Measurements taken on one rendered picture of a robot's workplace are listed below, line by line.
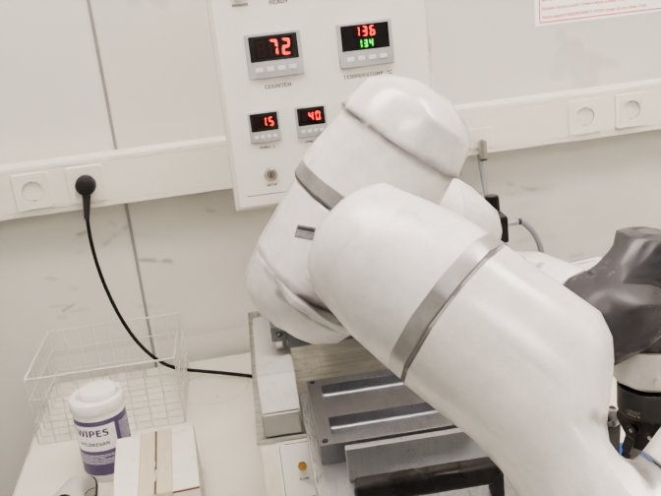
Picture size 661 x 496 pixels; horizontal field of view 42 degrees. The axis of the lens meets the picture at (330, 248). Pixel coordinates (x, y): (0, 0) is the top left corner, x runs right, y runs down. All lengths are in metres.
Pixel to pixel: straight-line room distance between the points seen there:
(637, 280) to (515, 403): 0.48
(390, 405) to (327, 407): 0.08
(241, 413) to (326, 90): 0.62
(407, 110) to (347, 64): 0.71
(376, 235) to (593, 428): 0.17
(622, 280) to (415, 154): 0.40
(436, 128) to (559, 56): 1.25
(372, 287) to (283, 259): 0.13
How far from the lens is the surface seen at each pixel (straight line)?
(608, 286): 0.94
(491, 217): 0.80
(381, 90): 0.63
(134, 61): 1.71
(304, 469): 1.13
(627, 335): 0.94
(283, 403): 1.12
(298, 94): 1.32
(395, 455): 0.94
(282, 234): 0.64
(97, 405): 1.41
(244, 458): 1.46
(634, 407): 1.06
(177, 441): 1.36
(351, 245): 0.53
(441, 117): 0.62
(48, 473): 1.55
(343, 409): 1.04
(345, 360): 1.31
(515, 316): 0.51
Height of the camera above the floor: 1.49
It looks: 18 degrees down
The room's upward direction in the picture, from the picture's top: 6 degrees counter-clockwise
